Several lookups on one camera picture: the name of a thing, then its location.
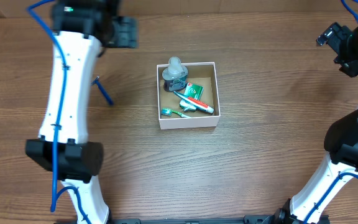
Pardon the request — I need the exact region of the dark blue pump bottle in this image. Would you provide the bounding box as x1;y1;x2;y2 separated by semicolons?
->
162;57;188;92

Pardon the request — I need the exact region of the blue disposable razor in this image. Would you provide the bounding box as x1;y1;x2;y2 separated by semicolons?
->
91;76;114;106

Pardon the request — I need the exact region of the green white toothbrush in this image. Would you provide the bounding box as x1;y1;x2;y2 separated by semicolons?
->
161;108;191;118

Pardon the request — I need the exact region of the green white soap bar package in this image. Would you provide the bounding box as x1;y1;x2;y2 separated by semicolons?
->
184;83;204;100

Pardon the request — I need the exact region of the green red toothpaste tube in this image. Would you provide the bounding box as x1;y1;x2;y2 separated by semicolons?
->
173;91;214;114

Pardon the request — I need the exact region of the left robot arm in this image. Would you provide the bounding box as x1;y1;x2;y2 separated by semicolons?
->
25;0;138;224

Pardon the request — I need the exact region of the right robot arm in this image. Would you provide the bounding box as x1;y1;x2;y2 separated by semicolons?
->
263;10;358;223

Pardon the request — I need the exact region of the white cardboard box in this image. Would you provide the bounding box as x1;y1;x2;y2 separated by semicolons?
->
157;62;221;129

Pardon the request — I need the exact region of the right blue cable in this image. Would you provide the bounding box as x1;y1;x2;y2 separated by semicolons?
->
303;0;358;224

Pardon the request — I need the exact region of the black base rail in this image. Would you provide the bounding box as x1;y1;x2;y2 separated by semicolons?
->
107;214;331;224

